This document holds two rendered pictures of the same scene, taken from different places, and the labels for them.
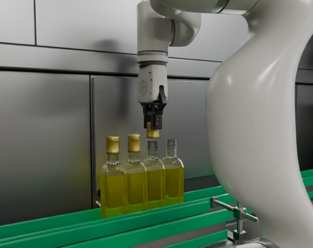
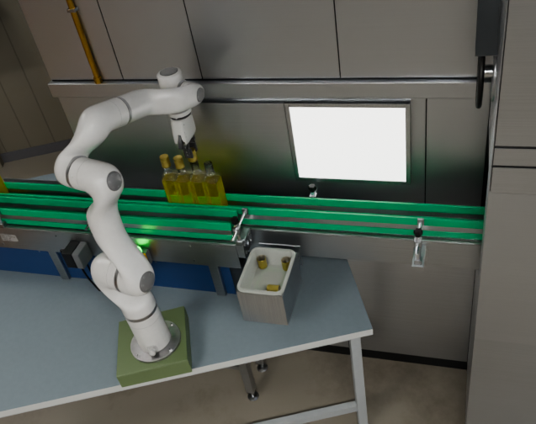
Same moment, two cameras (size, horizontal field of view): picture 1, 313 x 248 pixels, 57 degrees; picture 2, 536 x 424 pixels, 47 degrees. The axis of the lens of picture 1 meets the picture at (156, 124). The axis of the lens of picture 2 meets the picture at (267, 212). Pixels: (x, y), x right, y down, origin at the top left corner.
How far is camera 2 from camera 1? 2.01 m
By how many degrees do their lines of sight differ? 58
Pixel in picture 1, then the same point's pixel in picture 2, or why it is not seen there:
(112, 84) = not seen: hidden behind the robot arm
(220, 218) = (224, 228)
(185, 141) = (252, 151)
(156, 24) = not seen: hidden behind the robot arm
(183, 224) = (194, 224)
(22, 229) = (131, 192)
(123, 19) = (178, 53)
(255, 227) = (289, 238)
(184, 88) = (242, 108)
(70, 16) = (139, 57)
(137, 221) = (180, 210)
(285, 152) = (100, 241)
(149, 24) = not seen: hidden behind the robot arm
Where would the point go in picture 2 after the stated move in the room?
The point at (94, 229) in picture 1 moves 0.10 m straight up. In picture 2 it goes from (154, 208) to (147, 188)
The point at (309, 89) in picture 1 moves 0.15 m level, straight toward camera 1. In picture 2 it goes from (456, 103) to (414, 116)
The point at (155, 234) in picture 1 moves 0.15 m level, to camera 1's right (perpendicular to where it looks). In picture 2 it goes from (176, 225) to (201, 240)
